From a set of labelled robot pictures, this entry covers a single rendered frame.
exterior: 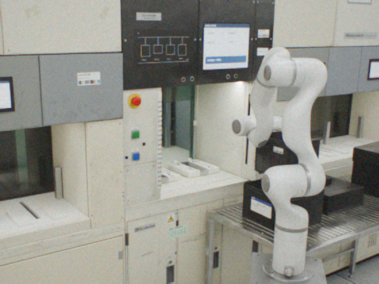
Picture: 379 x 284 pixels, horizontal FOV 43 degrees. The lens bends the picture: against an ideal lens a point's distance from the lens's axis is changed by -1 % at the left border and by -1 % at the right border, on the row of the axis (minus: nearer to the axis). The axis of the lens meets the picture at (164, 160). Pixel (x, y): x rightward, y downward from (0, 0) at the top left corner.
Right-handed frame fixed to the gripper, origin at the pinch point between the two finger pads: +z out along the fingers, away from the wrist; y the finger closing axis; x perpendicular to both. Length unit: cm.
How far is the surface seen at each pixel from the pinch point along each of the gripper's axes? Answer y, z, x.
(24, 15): -27, -112, 45
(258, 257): 25, -39, -49
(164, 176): -52, -36, -35
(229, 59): -29.5, -12.3, 26.4
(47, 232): -28, -109, -42
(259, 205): -1.2, -14.5, -39.7
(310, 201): 13.6, 3.7, -36.7
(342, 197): 8, 33, -42
